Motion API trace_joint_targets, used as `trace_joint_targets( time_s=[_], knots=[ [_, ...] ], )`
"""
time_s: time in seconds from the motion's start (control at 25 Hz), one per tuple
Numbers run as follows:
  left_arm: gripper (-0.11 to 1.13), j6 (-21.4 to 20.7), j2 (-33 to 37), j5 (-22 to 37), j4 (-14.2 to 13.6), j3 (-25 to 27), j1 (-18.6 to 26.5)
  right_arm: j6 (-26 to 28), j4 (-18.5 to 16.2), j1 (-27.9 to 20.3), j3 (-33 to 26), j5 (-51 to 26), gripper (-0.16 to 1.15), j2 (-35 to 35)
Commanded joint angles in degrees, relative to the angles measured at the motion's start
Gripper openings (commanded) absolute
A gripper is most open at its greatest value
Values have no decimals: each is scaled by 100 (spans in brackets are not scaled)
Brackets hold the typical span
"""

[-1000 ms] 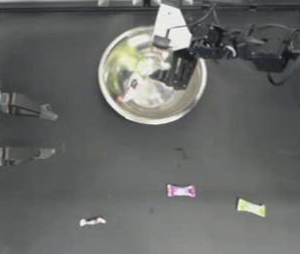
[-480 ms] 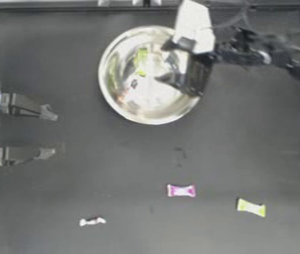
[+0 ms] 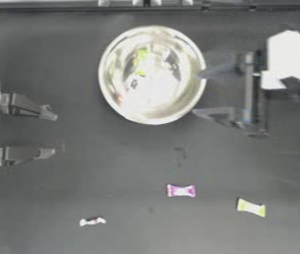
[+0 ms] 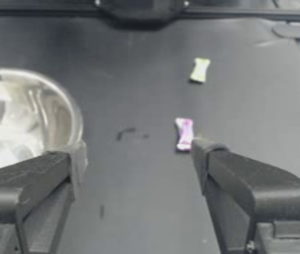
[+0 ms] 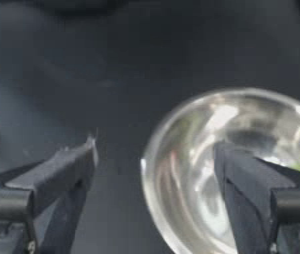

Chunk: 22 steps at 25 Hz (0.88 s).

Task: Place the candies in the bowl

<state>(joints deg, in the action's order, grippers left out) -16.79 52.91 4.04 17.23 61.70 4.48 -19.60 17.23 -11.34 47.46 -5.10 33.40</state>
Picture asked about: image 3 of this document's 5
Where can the steel bowl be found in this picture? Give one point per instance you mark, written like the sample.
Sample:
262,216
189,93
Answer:
157,99

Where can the green candy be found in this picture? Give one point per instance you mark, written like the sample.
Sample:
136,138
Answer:
251,207
142,55

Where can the purple candy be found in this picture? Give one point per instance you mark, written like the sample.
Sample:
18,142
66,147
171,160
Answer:
181,190

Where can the white red candy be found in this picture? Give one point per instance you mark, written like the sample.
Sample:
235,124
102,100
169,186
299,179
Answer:
93,221

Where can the grey frame bracket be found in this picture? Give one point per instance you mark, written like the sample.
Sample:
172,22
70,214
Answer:
104,2
156,2
188,2

